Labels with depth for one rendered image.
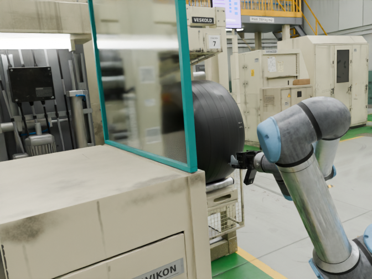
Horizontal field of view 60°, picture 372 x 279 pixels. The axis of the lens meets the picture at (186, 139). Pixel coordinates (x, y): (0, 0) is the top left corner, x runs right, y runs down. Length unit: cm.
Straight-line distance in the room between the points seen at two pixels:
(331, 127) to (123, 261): 61
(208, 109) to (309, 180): 72
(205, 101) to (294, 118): 74
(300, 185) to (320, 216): 14
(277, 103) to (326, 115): 539
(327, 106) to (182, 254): 52
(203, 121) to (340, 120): 74
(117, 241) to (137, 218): 6
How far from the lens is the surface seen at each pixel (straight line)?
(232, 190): 179
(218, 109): 157
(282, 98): 625
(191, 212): 71
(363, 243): 131
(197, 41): 205
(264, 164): 141
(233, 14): 601
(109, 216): 62
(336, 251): 118
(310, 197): 100
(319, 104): 91
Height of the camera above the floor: 146
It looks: 10 degrees down
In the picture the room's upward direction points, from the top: 4 degrees counter-clockwise
